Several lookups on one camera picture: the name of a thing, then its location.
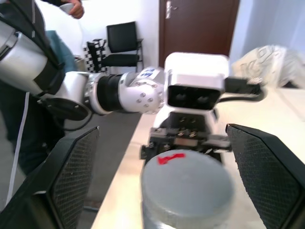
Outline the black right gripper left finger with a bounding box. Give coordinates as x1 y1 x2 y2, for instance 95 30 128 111
0 126 101 229

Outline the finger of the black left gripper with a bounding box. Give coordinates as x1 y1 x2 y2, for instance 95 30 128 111
204 143 233 166
139 143 155 166

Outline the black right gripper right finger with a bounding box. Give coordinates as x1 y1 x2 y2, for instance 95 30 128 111
225 123 305 229

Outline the grey jar lid red mark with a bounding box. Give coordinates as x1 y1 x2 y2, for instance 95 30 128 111
140 152 236 229

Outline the small white object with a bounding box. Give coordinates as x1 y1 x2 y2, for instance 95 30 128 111
59 2 76 14

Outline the person's bare hand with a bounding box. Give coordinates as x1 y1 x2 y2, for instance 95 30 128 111
68 0 85 20

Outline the person in dark jacket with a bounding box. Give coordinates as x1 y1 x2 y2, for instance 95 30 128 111
0 0 85 176

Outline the brown wooden door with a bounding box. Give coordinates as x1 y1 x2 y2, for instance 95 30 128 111
159 0 240 70

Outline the white plastic bag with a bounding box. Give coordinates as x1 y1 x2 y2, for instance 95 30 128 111
230 44 305 89

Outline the black chair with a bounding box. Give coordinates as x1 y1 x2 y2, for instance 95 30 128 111
101 21 144 73

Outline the checkerboard calibration board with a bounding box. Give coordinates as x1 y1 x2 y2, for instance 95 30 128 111
82 38 108 73

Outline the white hanging strap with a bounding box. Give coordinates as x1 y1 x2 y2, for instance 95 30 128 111
5 90 31 205

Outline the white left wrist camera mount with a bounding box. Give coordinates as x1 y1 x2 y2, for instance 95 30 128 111
152 52 231 134

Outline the silver door handle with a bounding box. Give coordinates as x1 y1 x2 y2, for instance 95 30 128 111
165 0 179 19

